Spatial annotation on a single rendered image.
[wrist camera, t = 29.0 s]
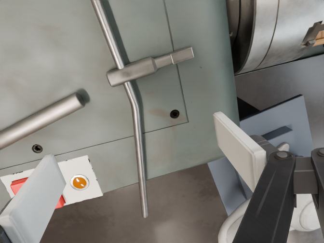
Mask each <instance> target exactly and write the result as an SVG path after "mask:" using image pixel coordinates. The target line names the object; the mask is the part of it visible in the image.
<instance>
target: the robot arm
mask: <svg viewBox="0 0 324 243"><path fill-rule="evenodd" d="M213 117H214V123H215V130H216V138H217V144H218V146H219V147H220V149H221V150H222V151H223V153H224V154H225V155H226V157H227V158H228V160H229V161H230V162H231V164H232V165H233V166H234V168H235V169H236V170H237V172H238V173H239V174H240V176H241V177H242V178H243V180H244V181H245V183H246V184H247V185H248V187H249V188H250V189H251V191H252V192H253V195H252V196H251V197H250V198H249V199H247V200H246V201H244V202H243V203H242V204H241V205H240V206H239V207H237V208H236V209H235V210H234V211H233V212H232V213H231V214H230V215H229V216H228V217H227V219H226V220H225V221H224V223H223V224H222V226H221V228H220V231H219V234H218V243H287V238H288V234H289V231H291V230H299V231H313V230H316V229H318V228H321V231H322V234H323V238H324V148H316V149H313V150H312V151H311V157H303V156H301V155H300V156H296V157H295V155H294V154H293V153H291V152H289V145H288V144H287V143H285V142H283V143H281V144H280V145H278V146H277V147H275V146H273V145H272V144H271V143H269V142H268V141H267V140H266V139H265V138H263V137H262V136H259V135H256V134H255V135H250V136H248V135H247V134H246V133H245V132H244V131H243V130H242V129H240V128H239V127H238V126H237V125H236V124H235V123H234V122H233V121H231V120H230V119H229V118H228V117H227V116H226V115H225V114H224V113H222V112H221V111H220V112H216V113H214V115H213ZM66 184H67V183H66V181H65V179H64V177H63V174H62V172H61V170H60V168H59V165H58V163H57V161H56V159H55V156H54V155H53V154H48V155H45V156H44V157H43V159H42V160H41V162H40V163H39V164H38V166H37V167H36V168H35V170H34V171H33V172H32V174H31V175H30V176H29V178H28V179H27V180H26V182H25V183H24V184H23V186H22V187H21V188H20V190H19V191H18V192H17V193H16V195H15V196H14V197H13V198H11V199H10V200H9V201H8V202H7V203H6V205H5V206H4V208H3V209H2V210H1V212H0V243H39V242H40V240H41V238H42V236H43V234H44V232H45V229H46V227H47V225H48V223H49V221H50V219H51V216H52V214H53V212H54V210H55V208H56V206H57V203H58V201H59V199H60V197H61V195H62V193H63V190H64V188H65V186H66Z"/></svg>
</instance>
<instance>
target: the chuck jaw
mask: <svg viewBox="0 0 324 243"><path fill-rule="evenodd" d="M320 31H324V24H320V22H316V23H314V24H313V26H312V27H310V28H309V29H308V31H307V33H306V35H305V37H304V39H303V41H302V43H301V44H302V45H303V44H307V42H308V41H311V40H314V39H315V38H316V36H317V35H318V33H319V32H320Z"/></svg>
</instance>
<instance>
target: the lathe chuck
mask: <svg viewBox="0 0 324 243"><path fill-rule="evenodd" d="M316 22H320V24H324V0H278V9H277V17H276V23H275V28H274V32H273V36H272V39H271V42H270V46H269V48H268V50H267V53H266V55H265V57H264V58H263V60H262V61H261V63H260V64H259V65H258V66H257V67H256V68H255V69H253V70H256V69H260V68H265V67H269V66H274V65H277V64H281V63H285V62H289V61H293V60H296V59H298V58H300V57H301V56H302V55H304V54H305V53H306V52H307V51H308V50H309V49H310V48H311V47H312V46H313V45H314V44H315V42H316V40H310V41H308V42H307V44H303V45H302V44H301V43H302V41H303V39H304V37H305V35H306V33H307V31H308V29H309V28H310V27H312V26H313V24H314V23H316Z"/></svg>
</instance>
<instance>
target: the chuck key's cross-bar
mask: <svg viewBox="0 0 324 243"><path fill-rule="evenodd" d="M90 1H91V3H92V6H93V9H94V12H95V14H96V17H97V19H98V21H99V24H100V27H101V29H102V32H103V34H104V37H105V39H106V42H107V45H108V48H109V50H110V53H111V55H112V58H113V60H114V63H115V66H116V68H117V69H122V68H124V67H125V63H124V60H123V58H122V55H121V52H120V50H119V47H118V44H117V42H116V39H115V36H114V33H113V31H112V28H111V25H110V23H109V20H108V17H107V14H106V12H105V9H104V6H103V3H102V1H101V0H90ZM123 86H124V89H125V91H126V94H127V96H128V99H129V102H130V104H131V109H132V117H133V127H134V137H135V151H136V162H137V172H138V182H139V192H140V202H141V213H142V217H148V216H149V207H148V195H147V184H146V171H145V160H144V148H143V136H142V124H141V112H140V105H139V101H138V98H137V96H136V93H135V90H134V87H133V85H132V82H131V81H129V82H126V83H124V84H123Z"/></svg>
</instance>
